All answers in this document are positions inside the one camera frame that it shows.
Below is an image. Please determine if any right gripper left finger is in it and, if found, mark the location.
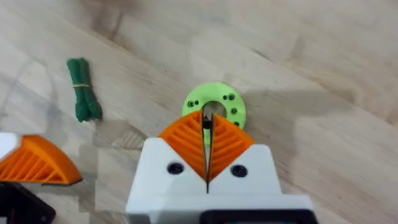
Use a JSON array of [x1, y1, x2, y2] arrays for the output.
[[126, 110, 209, 200]]

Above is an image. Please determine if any green disc with holes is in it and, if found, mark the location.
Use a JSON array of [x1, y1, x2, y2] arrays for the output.
[[180, 81, 248, 146]]

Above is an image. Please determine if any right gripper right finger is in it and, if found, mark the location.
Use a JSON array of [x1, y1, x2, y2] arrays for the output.
[[206, 113, 283, 195]]

